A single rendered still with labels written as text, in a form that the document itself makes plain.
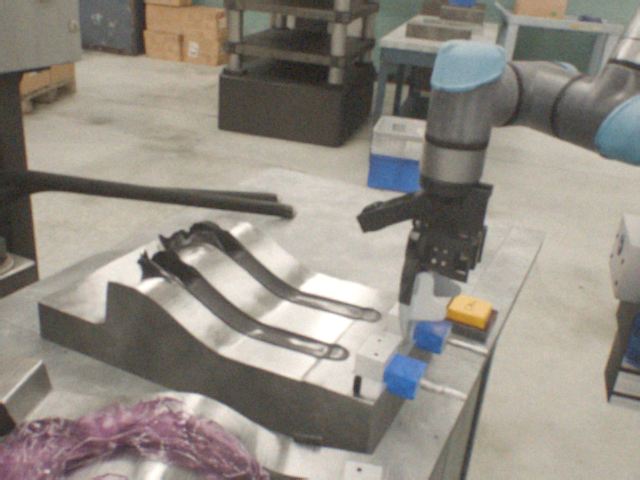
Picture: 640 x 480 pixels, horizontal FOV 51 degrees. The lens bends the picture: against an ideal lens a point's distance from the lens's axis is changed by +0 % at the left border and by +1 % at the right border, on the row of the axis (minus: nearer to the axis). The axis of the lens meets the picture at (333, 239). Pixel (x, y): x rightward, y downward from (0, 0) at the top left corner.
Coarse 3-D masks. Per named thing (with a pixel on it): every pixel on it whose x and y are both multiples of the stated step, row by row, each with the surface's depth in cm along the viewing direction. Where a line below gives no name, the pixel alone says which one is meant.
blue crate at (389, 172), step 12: (372, 156) 398; (384, 156) 396; (396, 156) 393; (372, 168) 400; (384, 168) 399; (396, 168) 397; (408, 168) 396; (372, 180) 402; (384, 180) 402; (396, 180) 400; (408, 180) 399; (408, 192) 402
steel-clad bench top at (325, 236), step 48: (288, 192) 158; (336, 192) 161; (144, 240) 127; (288, 240) 133; (336, 240) 135; (384, 240) 137; (528, 240) 144; (48, 288) 108; (384, 288) 118; (480, 288) 121; (0, 336) 95; (96, 384) 87; (144, 384) 88; (432, 432) 84
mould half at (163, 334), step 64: (128, 256) 107; (192, 256) 93; (256, 256) 99; (64, 320) 92; (128, 320) 86; (192, 320) 84; (320, 320) 90; (384, 320) 90; (192, 384) 85; (256, 384) 80; (320, 384) 76; (384, 384) 77
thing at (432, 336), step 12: (396, 312) 87; (396, 324) 87; (420, 324) 88; (432, 324) 88; (444, 324) 88; (408, 336) 87; (420, 336) 87; (432, 336) 86; (444, 336) 86; (420, 348) 87; (432, 348) 86; (444, 348) 88; (468, 348) 86; (480, 348) 85
